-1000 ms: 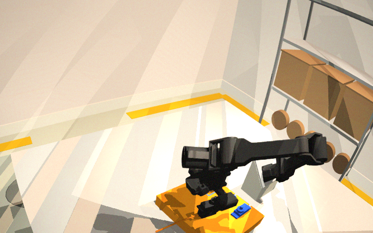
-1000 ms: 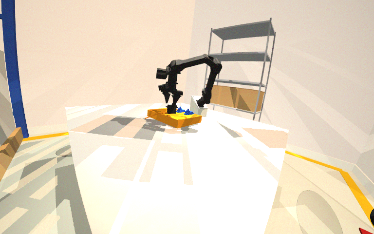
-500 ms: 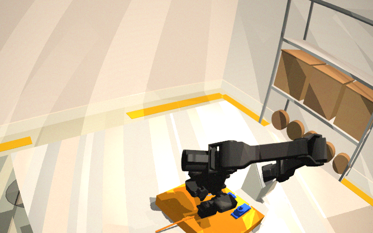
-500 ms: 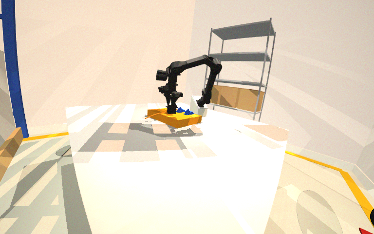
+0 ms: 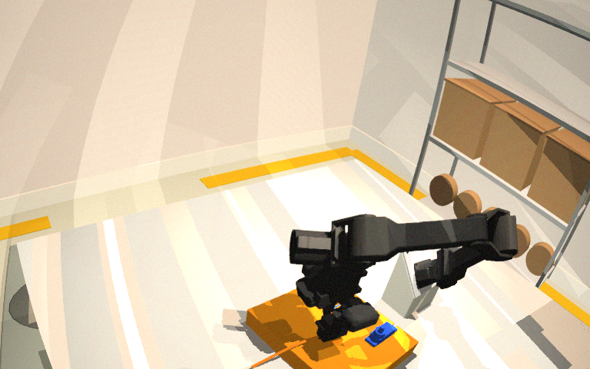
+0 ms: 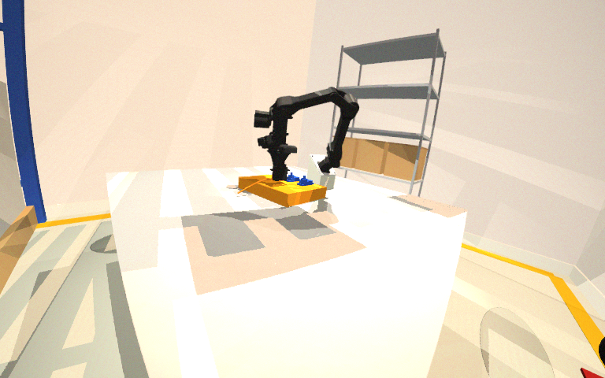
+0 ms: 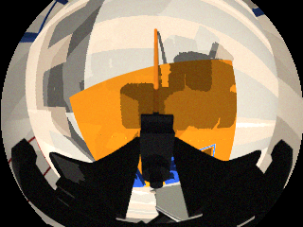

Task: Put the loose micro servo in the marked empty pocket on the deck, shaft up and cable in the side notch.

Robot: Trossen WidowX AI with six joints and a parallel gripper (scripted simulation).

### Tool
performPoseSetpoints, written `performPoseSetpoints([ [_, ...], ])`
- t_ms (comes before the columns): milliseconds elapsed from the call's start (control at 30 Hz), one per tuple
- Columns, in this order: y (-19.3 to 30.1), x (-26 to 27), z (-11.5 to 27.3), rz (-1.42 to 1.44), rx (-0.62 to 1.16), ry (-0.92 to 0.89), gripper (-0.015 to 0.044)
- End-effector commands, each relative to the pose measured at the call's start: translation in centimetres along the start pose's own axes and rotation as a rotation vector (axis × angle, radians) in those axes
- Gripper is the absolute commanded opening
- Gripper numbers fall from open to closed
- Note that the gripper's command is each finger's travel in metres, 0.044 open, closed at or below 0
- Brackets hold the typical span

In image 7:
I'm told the black micro servo with orange cable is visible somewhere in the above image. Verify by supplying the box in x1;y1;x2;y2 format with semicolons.
140;29;175;189

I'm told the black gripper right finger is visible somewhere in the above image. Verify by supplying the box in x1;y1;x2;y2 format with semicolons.
171;136;261;217

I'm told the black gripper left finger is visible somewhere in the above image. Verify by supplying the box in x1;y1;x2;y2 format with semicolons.
48;137;140;219

